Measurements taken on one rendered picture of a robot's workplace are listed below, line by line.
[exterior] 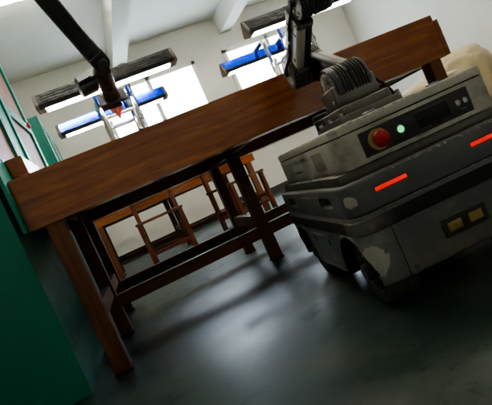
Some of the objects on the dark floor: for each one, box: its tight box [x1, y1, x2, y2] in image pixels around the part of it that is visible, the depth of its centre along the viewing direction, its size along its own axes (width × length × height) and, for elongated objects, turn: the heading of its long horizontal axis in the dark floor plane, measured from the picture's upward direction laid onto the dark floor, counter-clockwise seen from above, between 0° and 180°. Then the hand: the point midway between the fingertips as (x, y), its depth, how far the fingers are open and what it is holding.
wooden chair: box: [129, 189, 199, 264], centre depth 415 cm, size 44×44×91 cm
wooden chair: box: [199, 169, 278, 231], centre depth 442 cm, size 44×44×91 cm
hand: (119, 116), depth 172 cm, fingers closed
